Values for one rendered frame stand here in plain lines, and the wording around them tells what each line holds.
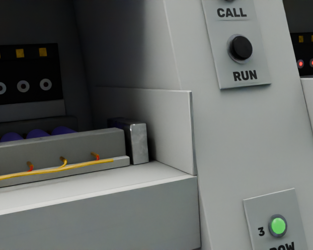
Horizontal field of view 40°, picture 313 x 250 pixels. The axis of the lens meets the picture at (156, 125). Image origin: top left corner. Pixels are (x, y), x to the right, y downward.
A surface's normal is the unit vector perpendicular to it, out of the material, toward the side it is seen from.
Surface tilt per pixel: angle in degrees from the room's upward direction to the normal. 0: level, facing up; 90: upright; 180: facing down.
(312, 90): 90
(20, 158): 106
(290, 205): 90
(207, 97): 90
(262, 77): 90
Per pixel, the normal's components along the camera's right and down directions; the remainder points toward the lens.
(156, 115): -0.91, 0.12
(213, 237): 0.38, -0.18
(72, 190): -0.07, -0.99
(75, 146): 0.42, 0.10
